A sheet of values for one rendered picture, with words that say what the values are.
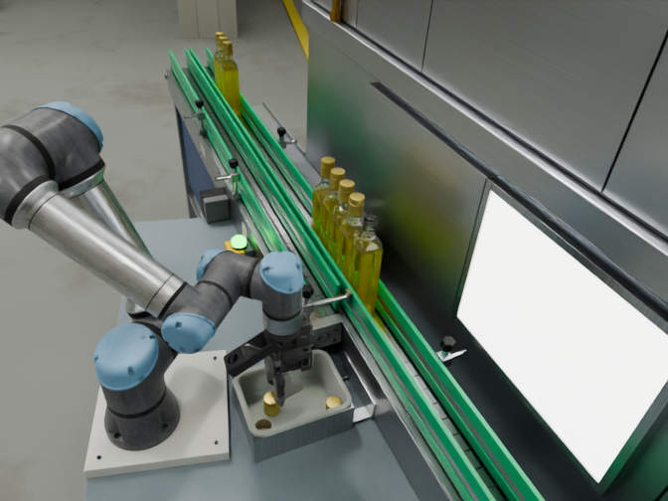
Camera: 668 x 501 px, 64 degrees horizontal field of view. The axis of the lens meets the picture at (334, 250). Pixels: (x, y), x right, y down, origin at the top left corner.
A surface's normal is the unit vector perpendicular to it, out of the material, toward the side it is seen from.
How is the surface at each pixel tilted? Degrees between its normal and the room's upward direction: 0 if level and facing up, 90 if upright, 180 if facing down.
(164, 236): 0
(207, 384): 0
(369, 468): 0
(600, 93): 90
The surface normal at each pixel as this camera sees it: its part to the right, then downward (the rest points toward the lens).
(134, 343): 0.02, -0.71
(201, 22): 0.18, 0.61
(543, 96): -0.92, 0.21
